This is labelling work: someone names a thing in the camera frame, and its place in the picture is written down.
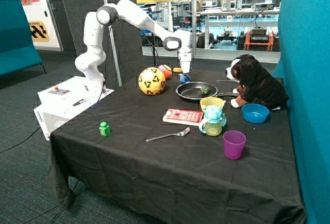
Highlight yellow toy banana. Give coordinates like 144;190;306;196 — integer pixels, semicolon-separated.
173;67;182;73

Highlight black tablecloth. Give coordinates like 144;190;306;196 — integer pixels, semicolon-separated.
47;77;306;223

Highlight blue plastic bowl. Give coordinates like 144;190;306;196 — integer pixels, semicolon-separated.
241;104;270;124

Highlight plush brown dog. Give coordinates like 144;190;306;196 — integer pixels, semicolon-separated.
225;54;289;110

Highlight green sippy cup teal lid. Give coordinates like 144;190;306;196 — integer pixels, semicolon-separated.
199;105;227;136

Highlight teal partition wall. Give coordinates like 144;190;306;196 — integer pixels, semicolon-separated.
274;0;329;223

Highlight teal sofa bench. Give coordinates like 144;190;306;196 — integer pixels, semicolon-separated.
0;0;43;76

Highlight multicolour plush ball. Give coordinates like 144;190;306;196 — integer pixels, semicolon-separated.
158;64;172;80

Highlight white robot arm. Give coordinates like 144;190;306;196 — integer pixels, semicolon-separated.
75;0;192;93

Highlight green toy broccoli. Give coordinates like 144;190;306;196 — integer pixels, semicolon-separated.
201;87;210;95

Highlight red book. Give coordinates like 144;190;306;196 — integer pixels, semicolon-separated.
162;109;204;126

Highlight blue plush ball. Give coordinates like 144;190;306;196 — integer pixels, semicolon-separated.
179;74;191;84

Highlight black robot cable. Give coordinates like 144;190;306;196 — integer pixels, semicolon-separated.
0;19;122;154

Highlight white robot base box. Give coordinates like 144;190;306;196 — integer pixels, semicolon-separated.
34;76;114;141

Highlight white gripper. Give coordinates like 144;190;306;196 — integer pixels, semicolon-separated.
178;52;192;73

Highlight yellow black soccer ball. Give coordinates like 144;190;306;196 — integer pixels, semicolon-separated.
138;67;166;95

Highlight yellow plastic bowl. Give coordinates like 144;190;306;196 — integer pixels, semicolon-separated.
200;97;226;112

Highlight purple plastic cup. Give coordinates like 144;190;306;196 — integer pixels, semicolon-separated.
223;130;246;160

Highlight green toy block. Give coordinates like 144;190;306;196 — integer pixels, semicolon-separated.
99;122;111;136

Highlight black frying pan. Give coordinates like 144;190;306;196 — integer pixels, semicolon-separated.
176;81;239;100

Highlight black pen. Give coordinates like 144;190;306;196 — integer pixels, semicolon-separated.
73;99;86;106

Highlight silver metal fork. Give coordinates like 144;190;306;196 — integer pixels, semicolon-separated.
145;127;190;142

